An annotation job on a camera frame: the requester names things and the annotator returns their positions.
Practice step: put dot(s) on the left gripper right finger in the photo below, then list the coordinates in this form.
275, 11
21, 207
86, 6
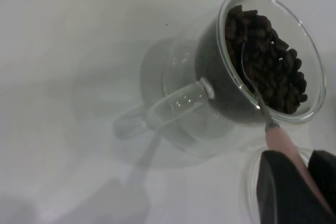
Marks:
325, 171

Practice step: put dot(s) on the pile of coffee beans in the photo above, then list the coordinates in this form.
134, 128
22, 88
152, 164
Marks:
270, 64

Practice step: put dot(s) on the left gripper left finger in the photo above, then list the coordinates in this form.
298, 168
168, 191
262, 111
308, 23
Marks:
278, 195

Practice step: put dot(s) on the clear double-wall glass cup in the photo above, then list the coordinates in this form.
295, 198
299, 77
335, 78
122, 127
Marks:
183, 108

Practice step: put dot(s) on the clear round glass lid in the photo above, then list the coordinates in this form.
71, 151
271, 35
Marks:
248, 182

